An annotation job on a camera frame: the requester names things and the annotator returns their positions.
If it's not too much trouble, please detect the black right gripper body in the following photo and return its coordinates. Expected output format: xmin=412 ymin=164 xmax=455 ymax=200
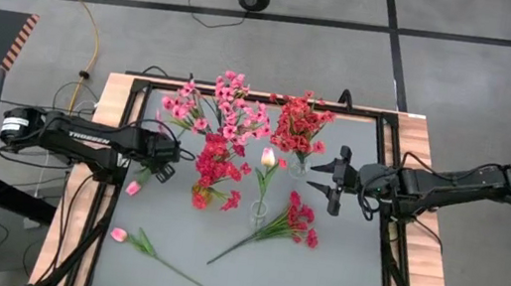
xmin=324 ymin=144 xmax=366 ymax=220

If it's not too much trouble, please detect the clear tall smooth vase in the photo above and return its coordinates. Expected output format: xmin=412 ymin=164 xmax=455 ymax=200
xmin=246 ymin=199 xmax=272 ymax=231

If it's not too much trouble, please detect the clear short textured vase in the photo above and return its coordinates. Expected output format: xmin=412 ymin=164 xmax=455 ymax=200
xmin=288 ymin=152 xmax=314 ymax=181

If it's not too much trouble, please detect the amber glass vase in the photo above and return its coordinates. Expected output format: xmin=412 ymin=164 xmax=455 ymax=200
xmin=190 ymin=183 xmax=214 ymax=210

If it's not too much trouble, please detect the long yellow extension cable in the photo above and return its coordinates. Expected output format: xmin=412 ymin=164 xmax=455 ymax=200
xmin=16 ymin=0 xmax=108 ymax=140

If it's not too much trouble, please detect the pale pink artificial tulip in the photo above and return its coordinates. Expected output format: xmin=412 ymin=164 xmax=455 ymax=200
xmin=248 ymin=145 xmax=284 ymax=216

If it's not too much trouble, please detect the pink artificial flower bunch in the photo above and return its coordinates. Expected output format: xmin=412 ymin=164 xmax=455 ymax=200
xmin=217 ymin=97 xmax=277 ymax=154
xmin=204 ymin=68 xmax=254 ymax=147
xmin=153 ymin=76 xmax=224 ymax=148

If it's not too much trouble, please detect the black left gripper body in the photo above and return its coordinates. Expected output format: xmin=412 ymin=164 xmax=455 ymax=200
xmin=143 ymin=131 xmax=186 ymax=187

